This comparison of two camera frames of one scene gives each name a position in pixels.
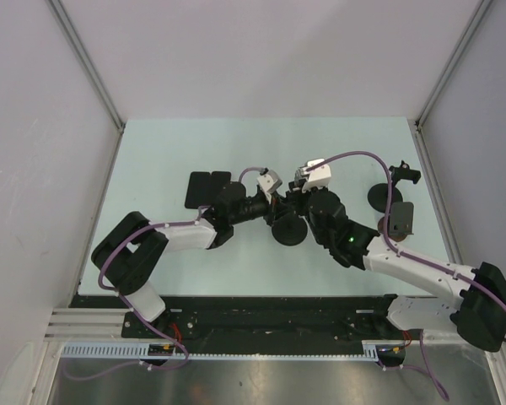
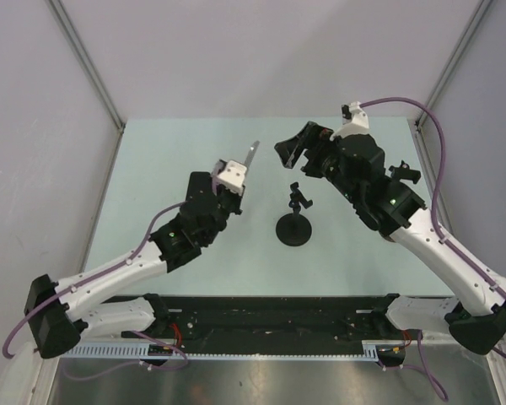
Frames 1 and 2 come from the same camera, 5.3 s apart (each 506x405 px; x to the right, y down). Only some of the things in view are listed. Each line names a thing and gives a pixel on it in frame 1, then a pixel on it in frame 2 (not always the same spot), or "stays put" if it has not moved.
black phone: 199,190 stays put
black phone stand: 289,229 stays put
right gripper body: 302,197 → 325,161
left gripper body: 270,214 → 228,202
